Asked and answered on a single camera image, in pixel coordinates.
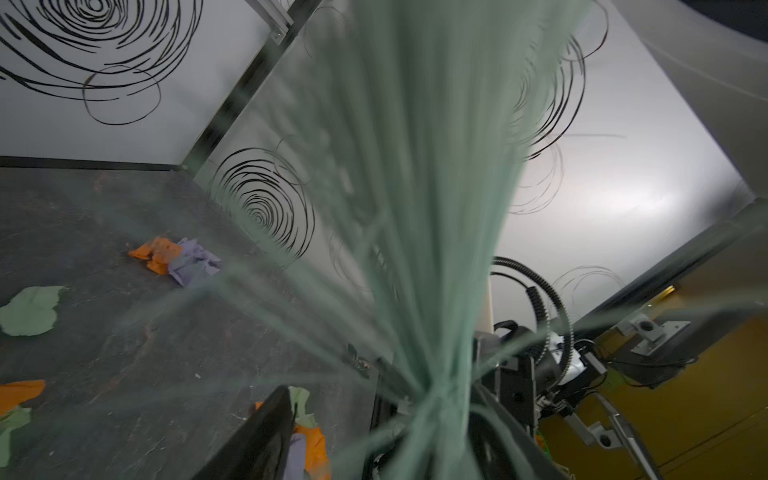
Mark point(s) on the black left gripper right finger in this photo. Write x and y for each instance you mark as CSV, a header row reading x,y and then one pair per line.
x,y
501,447

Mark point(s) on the orange far paper scrap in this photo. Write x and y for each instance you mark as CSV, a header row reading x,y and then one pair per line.
x,y
158,254

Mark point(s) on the purple far right scrap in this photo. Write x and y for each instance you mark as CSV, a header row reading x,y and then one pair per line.
x,y
194,265

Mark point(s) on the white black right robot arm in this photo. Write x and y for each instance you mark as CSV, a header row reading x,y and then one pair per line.
x,y
534,381

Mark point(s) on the orange front right scrap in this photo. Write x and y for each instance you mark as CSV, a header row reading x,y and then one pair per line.
x,y
307,453

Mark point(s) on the green flat paper scrap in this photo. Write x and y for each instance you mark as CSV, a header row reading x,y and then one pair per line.
x,y
32,311

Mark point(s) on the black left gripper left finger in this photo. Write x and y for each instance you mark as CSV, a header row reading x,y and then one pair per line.
x,y
259,449

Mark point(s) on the green hand broom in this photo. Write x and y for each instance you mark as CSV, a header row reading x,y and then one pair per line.
x,y
413,120

